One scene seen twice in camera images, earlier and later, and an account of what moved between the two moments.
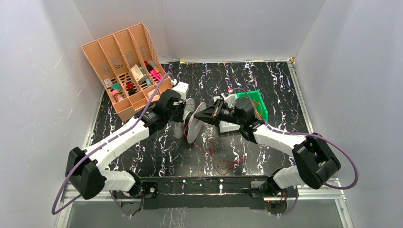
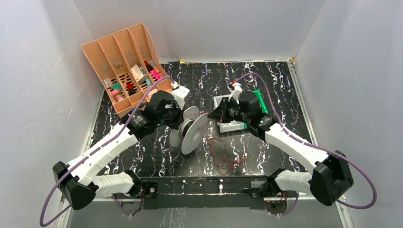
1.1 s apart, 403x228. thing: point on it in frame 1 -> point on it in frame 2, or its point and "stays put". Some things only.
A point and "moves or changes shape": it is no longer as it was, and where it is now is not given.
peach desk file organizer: [128, 64] stays put
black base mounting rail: [204, 192] stays put
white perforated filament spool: [192, 126] moves or changes shape
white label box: [137, 73] stays put
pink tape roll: [118, 95] stays put
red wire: [213, 159] -> [224, 144]
